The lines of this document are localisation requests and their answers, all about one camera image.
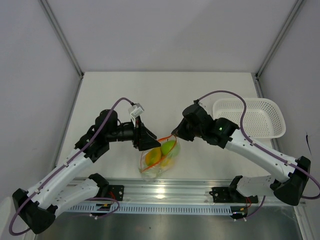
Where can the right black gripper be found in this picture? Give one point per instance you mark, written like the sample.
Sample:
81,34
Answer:
180,131

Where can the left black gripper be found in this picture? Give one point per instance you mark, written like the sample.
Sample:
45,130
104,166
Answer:
143,139

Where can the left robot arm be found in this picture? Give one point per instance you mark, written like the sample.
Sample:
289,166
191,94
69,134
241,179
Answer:
39,219

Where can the white slotted cable duct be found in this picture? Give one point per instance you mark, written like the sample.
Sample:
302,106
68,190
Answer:
167,209

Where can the yellow green mango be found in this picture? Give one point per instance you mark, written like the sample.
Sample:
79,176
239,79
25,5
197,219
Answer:
153,156

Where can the aluminium mounting rail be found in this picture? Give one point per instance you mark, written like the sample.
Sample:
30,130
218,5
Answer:
162,192

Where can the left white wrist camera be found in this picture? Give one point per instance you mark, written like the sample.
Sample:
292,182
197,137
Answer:
135,111

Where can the white perforated plastic basket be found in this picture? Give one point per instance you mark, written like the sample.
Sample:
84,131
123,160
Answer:
261,118

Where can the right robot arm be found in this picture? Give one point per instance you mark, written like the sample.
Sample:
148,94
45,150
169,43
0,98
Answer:
287,176

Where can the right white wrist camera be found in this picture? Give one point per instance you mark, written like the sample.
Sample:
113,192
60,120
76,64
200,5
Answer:
197,102

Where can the white cauliflower with leaves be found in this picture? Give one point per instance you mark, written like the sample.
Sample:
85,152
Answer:
151,174

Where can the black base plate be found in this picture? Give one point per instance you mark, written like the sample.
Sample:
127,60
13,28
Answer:
113,192
227,195

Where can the clear zip top bag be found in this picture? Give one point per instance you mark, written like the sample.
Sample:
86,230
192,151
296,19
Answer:
142,165

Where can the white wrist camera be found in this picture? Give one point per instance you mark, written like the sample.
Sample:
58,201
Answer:
197,102
135,111

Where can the right aluminium frame post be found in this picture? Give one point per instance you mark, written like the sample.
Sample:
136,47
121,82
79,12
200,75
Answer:
280,36

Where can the aluminium frame post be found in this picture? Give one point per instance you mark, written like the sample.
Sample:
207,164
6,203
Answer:
53,21
280,36

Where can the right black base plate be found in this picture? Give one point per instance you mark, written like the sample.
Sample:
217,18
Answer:
227,195

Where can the left aluminium frame post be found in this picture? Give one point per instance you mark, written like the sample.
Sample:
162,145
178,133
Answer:
53,21

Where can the green apple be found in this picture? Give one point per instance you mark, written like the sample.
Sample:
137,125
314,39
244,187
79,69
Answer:
171,148

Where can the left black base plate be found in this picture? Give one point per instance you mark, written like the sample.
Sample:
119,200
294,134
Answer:
113,192

